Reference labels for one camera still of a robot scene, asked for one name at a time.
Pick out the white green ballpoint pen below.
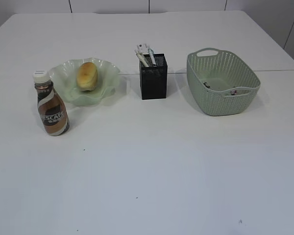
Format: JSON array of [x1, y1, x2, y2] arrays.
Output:
[[139, 53, 149, 68]]

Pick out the transparent plastic ruler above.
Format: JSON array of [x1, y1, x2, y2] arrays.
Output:
[[137, 43, 149, 54]]

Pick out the green wavy glass plate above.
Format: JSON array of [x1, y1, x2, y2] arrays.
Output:
[[49, 57, 120, 106]]

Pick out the brown Nescafe coffee bottle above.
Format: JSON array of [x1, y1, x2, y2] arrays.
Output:
[[33, 70, 70, 136]]

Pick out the green plastic woven basket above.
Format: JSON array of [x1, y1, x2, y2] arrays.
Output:
[[187, 49, 261, 116]]

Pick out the black mesh pen holder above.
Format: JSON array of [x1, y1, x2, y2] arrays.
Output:
[[139, 53, 168, 100]]

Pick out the sugar dusted bread loaf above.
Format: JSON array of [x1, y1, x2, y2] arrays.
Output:
[[76, 62, 98, 92]]

